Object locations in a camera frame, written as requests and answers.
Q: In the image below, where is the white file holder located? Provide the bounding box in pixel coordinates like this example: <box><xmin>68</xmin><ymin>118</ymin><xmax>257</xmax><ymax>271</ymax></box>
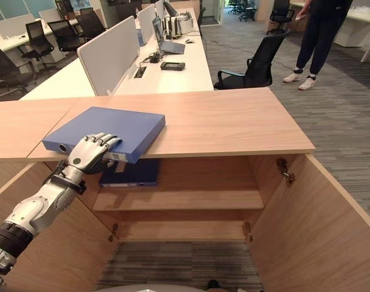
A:
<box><xmin>162</xmin><ymin>11</ymin><xmax>194</xmax><ymax>41</ymax></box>

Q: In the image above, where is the wooden cabinet door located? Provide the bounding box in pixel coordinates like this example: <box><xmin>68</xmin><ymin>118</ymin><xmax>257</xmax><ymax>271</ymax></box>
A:
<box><xmin>0</xmin><ymin>161</ymin><xmax>119</xmax><ymax>292</ymax></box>
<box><xmin>247</xmin><ymin>153</ymin><xmax>370</xmax><ymax>292</ymax></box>

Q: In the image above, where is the neighbouring wooden cabinet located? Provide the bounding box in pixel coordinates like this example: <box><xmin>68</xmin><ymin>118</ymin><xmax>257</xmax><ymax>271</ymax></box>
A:
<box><xmin>0</xmin><ymin>98</ymin><xmax>79</xmax><ymax>195</ymax></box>

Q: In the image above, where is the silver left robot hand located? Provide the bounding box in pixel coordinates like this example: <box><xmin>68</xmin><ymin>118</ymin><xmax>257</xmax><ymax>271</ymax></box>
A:
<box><xmin>66</xmin><ymin>131</ymin><xmax>124</xmax><ymax>176</ymax></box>

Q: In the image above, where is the person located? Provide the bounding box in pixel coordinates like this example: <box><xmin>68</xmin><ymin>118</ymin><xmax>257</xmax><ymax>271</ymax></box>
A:
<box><xmin>282</xmin><ymin>0</ymin><xmax>355</xmax><ymax>91</ymax></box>

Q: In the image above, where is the white desk divider panel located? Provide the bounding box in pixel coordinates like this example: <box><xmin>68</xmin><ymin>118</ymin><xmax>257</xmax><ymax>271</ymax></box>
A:
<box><xmin>77</xmin><ymin>15</ymin><xmax>141</xmax><ymax>97</ymax></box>
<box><xmin>137</xmin><ymin>3</ymin><xmax>157</xmax><ymax>47</ymax></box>

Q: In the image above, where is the blue box folder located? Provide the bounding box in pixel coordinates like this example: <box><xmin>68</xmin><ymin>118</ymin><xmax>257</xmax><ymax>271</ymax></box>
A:
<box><xmin>41</xmin><ymin>106</ymin><xmax>167</xmax><ymax>165</ymax></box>

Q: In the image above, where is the open grey laptop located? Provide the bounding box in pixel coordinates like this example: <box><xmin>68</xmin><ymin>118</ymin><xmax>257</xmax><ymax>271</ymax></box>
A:
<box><xmin>152</xmin><ymin>16</ymin><xmax>186</xmax><ymax>56</ymax></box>

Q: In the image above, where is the long white office desk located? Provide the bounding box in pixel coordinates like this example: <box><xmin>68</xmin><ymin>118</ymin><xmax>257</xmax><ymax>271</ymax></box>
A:
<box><xmin>19</xmin><ymin>7</ymin><xmax>215</xmax><ymax>102</ymax></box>

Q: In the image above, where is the wooden office cabinet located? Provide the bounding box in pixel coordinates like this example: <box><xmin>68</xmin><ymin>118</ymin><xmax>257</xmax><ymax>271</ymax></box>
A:
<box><xmin>26</xmin><ymin>87</ymin><xmax>316</xmax><ymax>244</ymax></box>

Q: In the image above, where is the dark blue folder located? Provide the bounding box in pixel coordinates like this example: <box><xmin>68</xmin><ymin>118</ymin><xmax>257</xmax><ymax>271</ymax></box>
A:
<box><xmin>99</xmin><ymin>159</ymin><xmax>160</xmax><ymax>188</ymax></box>

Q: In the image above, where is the wooden cabinet shelf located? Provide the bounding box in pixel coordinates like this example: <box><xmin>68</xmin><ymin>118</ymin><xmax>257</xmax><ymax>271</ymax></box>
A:
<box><xmin>92</xmin><ymin>189</ymin><xmax>265</xmax><ymax>212</ymax></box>

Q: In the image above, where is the black flat handheld device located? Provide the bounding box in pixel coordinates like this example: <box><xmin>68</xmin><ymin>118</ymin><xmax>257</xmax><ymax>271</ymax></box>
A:
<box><xmin>159</xmin><ymin>61</ymin><xmax>186</xmax><ymax>72</ymax></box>

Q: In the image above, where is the metal door hinge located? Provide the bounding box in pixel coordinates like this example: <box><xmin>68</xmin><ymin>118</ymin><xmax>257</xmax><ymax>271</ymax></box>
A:
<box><xmin>108</xmin><ymin>223</ymin><xmax>119</xmax><ymax>243</ymax></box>
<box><xmin>243</xmin><ymin>221</ymin><xmax>254</xmax><ymax>243</ymax></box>
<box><xmin>276</xmin><ymin>158</ymin><xmax>297</xmax><ymax>187</ymax></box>

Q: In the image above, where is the black mesh office chair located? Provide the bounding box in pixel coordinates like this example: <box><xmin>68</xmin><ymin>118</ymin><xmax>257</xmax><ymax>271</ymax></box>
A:
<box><xmin>213</xmin><ymin>28</ymin><xmax>292</xmax><ymax>91</ymax></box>

